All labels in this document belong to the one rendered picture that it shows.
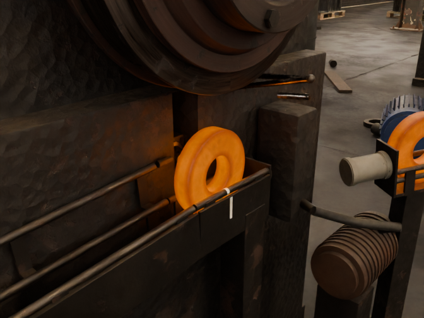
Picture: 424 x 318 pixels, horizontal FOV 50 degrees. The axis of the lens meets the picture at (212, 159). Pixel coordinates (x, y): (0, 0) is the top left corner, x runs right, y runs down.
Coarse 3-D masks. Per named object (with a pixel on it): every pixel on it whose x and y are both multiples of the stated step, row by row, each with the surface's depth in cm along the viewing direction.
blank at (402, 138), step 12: (408, 120) 93; (420, 120) 92; (396, 132) 93; (408, 132) 92; (420, 132) 93; (396, 144) 92; (408, 144) 93; (408, 156) 94; (420, 156) 99; (420, 180) 97
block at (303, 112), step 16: (272, 112) 90; (288, 112) 88; (304, 112) 88; (272, 128) 90; (288, 128) 88; (304, 128) 88; (272, 144) 92; (288, 144) 89; (304, 144) 90; (272, 160) 93; (288, 160) 90; (304, 160) 92; (272, 176) 94; (288, 176) 91; (304, 176) 93; (272, 192) 95; (288, 192) 92; (304, 192) 95; (272, 208) 97; (288, 208) 94
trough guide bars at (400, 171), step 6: (420, 150) 100; (402, 168) 93; (408, 168) 93; (414, 168) 93; (420, 168) 94; (408, 174) 93; (414, 174) 94; (420, 174) 95; (402, 180) 94; (408, 180) 94; (414, 180) 94; (408, 186) 94; (414, 186) 95; (408, 192) 95
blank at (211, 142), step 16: (208, 128) 75; (192, 144) 72; (208, 144) 72; (224, 144) 75; (240, 144) 79; (192, 160) 70; (208, 160) 73; (224, 160) 78; (240, 160) 80; (176, 176) 72; (192, 176) 71; (224, 176) 79; (240, 176) 82; (176, 192) 73; (192, 192) 72; (208, 192) 75
